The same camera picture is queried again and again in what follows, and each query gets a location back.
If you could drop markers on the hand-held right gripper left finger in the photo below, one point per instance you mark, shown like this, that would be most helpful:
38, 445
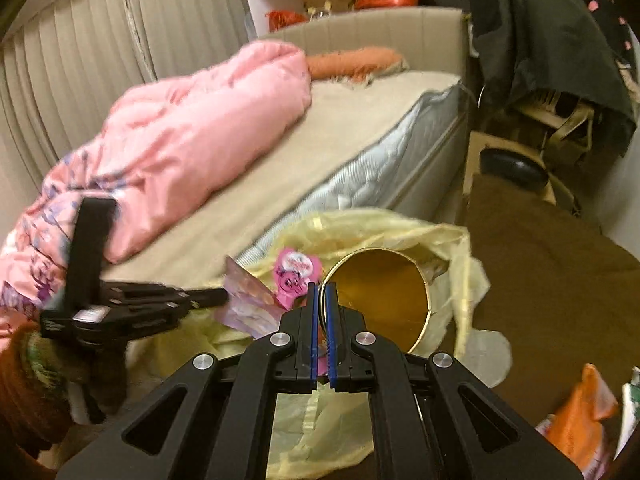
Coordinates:
313, 340

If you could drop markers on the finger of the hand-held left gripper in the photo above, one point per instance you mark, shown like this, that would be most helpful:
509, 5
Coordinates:
207, 294
207, 303

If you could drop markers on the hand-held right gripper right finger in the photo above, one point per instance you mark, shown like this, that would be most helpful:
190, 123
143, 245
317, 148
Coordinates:
335, 355

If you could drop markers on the silver holographic wrapper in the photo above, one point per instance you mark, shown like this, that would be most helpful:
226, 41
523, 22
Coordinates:
250, 305

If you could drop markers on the pink snack packet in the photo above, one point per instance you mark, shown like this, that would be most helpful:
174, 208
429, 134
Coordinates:
292, 275

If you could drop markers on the gold brown snack tub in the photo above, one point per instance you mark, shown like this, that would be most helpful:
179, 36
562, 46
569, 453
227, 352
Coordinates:
380, 300

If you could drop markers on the yellow plastic trash bag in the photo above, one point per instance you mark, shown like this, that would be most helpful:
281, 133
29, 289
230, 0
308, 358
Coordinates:
350, 225

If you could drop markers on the orange snack packet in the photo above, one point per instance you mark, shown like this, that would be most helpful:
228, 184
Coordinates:
590, 405

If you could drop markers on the dark green snack packet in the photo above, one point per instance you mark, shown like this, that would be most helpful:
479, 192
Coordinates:
632, 395

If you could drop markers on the pink floral duvet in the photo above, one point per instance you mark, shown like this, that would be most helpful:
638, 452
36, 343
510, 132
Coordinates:
200, 125

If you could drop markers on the bed with beige sheet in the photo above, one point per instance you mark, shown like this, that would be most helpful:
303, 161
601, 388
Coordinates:
350, 125

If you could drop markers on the cardboard box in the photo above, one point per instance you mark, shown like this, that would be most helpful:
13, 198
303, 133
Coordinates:
475, 160

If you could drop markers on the beige vertical curtain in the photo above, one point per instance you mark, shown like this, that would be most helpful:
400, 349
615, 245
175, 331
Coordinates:
75, 60

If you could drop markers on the black oval object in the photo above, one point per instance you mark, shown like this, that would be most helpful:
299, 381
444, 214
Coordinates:
512, 169

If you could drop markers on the orange ruffled pillow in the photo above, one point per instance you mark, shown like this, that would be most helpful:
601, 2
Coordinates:
350, 60

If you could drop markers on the small orange plastic bag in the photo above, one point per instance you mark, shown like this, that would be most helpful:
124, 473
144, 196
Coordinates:
285, 17

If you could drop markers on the beige office chair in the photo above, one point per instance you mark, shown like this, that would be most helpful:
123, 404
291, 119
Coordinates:
550, 115

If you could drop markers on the beige padded headboard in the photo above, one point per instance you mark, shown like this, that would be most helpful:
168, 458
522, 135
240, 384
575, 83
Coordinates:
425, 35

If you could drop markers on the chair with dark jacket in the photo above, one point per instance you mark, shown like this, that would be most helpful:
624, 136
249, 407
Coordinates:
540, 30

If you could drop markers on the beige clothes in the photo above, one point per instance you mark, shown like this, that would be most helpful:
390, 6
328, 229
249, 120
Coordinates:
629, 80

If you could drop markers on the black garment with pink dots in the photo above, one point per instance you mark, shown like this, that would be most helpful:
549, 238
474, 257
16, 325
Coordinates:
605, 10

